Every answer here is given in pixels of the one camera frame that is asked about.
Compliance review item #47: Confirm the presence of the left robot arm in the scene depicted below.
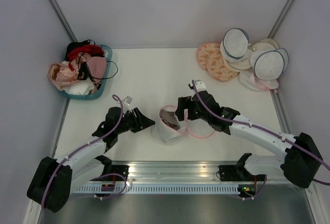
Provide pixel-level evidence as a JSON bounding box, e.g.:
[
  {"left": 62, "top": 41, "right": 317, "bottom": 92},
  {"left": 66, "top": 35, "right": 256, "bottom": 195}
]
[{"left": 26, "top": 107, "right": 155, "bottom": 213}]

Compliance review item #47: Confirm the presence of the aluminium side rail right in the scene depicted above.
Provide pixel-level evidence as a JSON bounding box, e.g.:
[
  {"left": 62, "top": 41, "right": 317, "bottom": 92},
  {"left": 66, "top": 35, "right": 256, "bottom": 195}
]
[{"left": 270, "top": 90, "right": 291, "bottom": 133}]

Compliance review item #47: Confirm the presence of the floral peach laundry bag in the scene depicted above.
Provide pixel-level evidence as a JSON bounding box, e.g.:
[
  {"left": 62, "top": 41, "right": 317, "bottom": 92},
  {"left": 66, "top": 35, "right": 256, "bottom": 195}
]
[{"left": 196, "top": 42, "right": 221, "bottom": 70}]

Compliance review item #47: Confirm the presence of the white mesh bag pink zipper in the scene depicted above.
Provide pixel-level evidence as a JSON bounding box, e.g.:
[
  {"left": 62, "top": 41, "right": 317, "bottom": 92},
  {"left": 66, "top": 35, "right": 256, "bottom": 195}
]
[{"left": 151, "top": 105, "right": 215, "bottom": 145}]

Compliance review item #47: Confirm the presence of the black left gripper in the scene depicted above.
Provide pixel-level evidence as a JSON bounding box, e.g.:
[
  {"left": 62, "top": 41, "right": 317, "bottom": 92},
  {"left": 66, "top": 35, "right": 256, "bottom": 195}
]
[{"left": 115, "top": 108, "right": 155, "bottom": 134}]

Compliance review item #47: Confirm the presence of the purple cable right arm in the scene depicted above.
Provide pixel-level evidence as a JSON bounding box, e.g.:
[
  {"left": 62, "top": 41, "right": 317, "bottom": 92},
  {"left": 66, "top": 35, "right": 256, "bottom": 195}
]
[{"left": 192, "top": 81, "right": 330, "bottom": 201}]

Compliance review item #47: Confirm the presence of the teal plastic basket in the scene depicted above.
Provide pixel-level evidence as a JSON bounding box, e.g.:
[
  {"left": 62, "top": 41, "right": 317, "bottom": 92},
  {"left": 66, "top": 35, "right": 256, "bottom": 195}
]
[{"left": 47, "top": 40, "right": 112, "bottom": 100}]

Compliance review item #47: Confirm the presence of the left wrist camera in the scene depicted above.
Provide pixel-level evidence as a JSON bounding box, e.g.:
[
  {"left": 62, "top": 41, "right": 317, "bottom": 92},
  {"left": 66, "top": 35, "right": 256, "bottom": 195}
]
[{"left": 123, "top": 96, "right": 133, "bottom": 106}]

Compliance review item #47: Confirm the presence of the large white bag blue trim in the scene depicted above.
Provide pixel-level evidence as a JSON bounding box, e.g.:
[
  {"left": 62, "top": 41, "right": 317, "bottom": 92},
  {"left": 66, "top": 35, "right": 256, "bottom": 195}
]
[{"left": 250, "top": 48, "right": 289, "bottom": 80}]

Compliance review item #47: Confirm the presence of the mauve bra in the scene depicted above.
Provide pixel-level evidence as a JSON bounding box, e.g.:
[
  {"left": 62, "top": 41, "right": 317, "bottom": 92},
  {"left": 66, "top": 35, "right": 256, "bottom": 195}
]
[{"left": 159, "top": 109, "right": 180, "bottom": 130}]

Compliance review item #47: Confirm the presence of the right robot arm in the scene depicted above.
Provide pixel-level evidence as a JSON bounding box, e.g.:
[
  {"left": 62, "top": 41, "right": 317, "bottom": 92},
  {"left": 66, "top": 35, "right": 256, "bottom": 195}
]
[{"left": 175, "top": 91, "right": 323, "bottom": 188}]

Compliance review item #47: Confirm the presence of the black bra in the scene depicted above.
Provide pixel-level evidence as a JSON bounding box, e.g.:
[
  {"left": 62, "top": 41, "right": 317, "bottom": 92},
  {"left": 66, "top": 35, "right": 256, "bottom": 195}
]
[{"left": 64, "top": 39, "right": 119, "bottom": 81}]

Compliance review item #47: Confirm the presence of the aluminium frame post left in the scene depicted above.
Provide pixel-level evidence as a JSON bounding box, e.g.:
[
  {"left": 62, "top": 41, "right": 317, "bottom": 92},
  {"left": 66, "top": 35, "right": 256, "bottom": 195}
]
[{"left": 48, "top": 0, "right": 77, "bottom": 42}]

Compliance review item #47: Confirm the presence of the flat white bag pink trim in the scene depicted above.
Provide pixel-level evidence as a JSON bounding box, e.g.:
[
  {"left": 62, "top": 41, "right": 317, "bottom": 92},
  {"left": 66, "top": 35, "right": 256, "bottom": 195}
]
[{"left": 239, "top": 69, "right": 279, "bottom": 92}]

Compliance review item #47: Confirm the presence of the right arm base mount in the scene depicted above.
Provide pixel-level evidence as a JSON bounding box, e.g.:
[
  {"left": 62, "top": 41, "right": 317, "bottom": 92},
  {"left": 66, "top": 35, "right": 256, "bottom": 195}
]
[{"left": 219, "top": 165, "right": 249, "bottom": 182}]

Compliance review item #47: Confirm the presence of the red lace bra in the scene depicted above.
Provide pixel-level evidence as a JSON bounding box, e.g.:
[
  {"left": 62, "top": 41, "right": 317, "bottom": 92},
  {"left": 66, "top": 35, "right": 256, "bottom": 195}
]
[{"left": 67, "top": 45, "right": 104, "bottom": 61}]

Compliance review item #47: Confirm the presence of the aluminium frame post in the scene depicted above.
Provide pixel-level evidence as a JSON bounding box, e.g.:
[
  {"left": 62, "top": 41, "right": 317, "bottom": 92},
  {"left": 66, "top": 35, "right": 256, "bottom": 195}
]
[
  {"left": 48, "top": 0, "right": 77, "bottom": 42},
  {"left": 268, "top": 0, "right": 295, "bottom": 39}
]

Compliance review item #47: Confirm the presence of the white mesh bag blue trim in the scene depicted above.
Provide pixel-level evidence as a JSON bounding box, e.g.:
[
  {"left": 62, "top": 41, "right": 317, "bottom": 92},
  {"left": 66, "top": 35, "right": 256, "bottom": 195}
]
[{"left": 221, "top": 28, "right": 249, "bottom": 62}]

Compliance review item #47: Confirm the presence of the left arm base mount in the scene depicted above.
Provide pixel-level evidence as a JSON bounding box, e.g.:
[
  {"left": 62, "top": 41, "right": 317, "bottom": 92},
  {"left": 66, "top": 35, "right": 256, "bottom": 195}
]
[{"left": 87, "top": 164, "right": 129, "bottom": 181}]

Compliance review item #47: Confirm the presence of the white slotted cable duct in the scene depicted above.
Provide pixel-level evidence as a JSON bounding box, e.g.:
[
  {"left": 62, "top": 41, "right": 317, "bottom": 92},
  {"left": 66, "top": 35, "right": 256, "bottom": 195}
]
[{"left": 74, "top": 183, "right": 239, "bottom": 195}]

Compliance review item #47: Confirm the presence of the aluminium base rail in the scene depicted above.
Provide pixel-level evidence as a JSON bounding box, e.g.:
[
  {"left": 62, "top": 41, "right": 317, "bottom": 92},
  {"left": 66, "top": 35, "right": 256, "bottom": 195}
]
[{"left": 38, "top": 160, "right": 317, "bottom": 183}]

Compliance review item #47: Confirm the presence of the dusty pink bra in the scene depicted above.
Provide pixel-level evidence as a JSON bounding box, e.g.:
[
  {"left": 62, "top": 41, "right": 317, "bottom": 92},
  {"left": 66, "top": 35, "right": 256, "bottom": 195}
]
[{"left": 86, "top": 57, "right": 107, "bottom": 82}]

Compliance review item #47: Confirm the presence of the peach satin bra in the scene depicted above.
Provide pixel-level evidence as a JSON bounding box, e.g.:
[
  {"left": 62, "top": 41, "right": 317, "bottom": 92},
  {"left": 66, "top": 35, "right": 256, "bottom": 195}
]
[{"left": 47, "top": 61, "right": 79, "bottom": 91}]

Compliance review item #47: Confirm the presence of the cream laundry bag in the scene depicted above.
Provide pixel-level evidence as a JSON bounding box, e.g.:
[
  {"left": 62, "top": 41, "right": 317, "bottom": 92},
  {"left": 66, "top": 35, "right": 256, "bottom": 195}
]
[{"left": 220, "top": 39, "right": 276, "bottom": 72}]

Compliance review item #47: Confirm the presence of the white bra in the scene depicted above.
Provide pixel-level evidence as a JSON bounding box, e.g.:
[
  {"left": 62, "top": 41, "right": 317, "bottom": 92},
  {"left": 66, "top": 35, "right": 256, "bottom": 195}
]
[{"left": 63, "top": 81, "right": 94, "bottom": 95}]

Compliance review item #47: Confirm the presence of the aluminium frame post right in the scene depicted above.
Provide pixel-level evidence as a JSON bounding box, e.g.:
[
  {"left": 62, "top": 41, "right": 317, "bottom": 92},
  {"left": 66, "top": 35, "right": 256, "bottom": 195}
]
[{"left": 268, "top": 0, "right": 295, "bottom": 39}]

